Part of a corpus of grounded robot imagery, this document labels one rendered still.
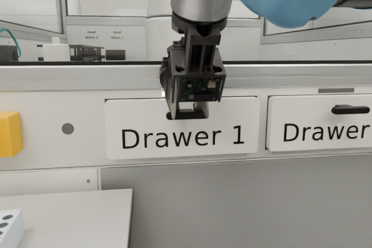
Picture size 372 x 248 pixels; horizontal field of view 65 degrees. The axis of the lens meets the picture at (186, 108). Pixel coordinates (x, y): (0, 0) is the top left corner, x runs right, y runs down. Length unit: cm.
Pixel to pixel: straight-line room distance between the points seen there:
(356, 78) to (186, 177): 40
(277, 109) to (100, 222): 37
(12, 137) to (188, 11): 37
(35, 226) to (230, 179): 36
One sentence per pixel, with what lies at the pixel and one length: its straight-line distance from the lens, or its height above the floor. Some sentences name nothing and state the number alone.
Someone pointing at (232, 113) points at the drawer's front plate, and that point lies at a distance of 56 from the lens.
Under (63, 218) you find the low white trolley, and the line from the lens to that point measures 52.
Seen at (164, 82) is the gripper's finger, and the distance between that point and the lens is 47.
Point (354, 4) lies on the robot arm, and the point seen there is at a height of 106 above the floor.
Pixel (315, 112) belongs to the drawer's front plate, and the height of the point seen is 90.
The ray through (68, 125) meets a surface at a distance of 58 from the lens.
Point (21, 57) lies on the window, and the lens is 60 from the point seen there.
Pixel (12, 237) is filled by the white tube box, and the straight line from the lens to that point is 46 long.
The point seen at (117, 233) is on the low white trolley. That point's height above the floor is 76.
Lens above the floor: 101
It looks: 11 degrees down
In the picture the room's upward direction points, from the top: straight up
